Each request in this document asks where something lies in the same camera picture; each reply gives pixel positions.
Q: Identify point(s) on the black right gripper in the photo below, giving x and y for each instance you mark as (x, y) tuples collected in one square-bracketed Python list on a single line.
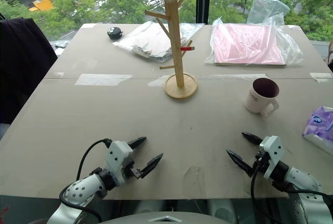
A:
[(261, 164)]

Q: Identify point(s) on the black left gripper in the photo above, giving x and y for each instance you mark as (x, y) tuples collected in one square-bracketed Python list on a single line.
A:
[(133, 171)]

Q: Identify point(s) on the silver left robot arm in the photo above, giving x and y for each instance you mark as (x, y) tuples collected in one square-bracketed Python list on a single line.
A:
[(82, 188)]

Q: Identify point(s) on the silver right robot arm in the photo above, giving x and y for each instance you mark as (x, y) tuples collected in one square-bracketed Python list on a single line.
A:
[(304, 182)]

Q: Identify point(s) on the white mug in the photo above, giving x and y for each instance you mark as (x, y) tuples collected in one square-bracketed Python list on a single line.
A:
[(256, 102)]

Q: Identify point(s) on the wooden mug tree stand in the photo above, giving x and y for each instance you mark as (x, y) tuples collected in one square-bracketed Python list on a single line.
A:
[(179, 67)]

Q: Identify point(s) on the silver robot torso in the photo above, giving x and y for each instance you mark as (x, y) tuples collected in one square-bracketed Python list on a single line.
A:
[(166, 218)]

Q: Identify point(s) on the purple tissue pack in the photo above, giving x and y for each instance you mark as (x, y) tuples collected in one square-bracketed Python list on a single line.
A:
[(321, 127)]

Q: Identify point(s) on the wide clear tape patch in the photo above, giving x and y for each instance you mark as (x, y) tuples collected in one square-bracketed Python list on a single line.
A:
[(101, 79)]

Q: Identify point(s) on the pink sheet in clear bag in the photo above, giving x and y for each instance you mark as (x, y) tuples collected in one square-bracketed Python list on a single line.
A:
[(244, 47)]

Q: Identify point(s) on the clear bag with grey cloth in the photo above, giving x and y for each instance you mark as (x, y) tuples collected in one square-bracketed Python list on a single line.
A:
[(145, 43)]

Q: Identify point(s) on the red tape mark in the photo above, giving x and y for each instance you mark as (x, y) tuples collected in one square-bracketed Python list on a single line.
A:
[(187, 48)]

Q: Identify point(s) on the black round object white dots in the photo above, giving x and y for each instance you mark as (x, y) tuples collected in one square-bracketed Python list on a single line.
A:
[(114, 33)]

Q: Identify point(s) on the pale blue plastic bag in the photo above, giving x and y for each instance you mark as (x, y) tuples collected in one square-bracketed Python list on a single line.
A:
[(265, 7)]

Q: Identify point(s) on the dark cloth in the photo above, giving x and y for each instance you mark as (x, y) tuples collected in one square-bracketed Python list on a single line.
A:
[(23, 70)]

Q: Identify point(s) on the yellow truck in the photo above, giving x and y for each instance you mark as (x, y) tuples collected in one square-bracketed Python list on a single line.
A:
[(43, 3)]

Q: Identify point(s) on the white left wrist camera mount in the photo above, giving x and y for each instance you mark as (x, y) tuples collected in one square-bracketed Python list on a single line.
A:
[(117, 156)]

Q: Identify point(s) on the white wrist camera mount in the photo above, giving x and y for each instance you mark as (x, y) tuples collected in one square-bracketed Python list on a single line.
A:
[(117, 156), (273, 153)]

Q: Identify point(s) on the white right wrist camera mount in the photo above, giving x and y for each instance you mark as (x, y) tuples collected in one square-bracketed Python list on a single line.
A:
[(273, 153)]

